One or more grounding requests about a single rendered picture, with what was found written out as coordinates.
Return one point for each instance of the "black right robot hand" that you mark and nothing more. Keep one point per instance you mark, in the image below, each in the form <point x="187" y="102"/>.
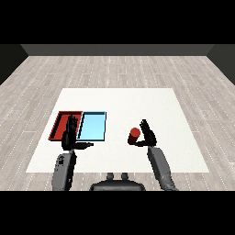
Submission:
<point x="148" y="134"/>

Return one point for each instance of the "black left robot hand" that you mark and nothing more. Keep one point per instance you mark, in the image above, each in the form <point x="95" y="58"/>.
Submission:
<point x="69" y="136"/>

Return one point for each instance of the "red shallow open box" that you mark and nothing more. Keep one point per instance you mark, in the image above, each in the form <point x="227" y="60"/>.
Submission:
<point x="60" y="128"/>

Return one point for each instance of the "small red can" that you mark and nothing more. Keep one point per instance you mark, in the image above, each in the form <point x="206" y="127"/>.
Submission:
<point x="133" y="136"/>

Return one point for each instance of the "light blue shallow open box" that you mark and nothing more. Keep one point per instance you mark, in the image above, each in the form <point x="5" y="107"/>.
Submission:
<point x="92" y="126"/>

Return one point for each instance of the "dark grey robot body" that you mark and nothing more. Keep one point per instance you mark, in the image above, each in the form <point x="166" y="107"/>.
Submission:
<point x="117" y="184"/>

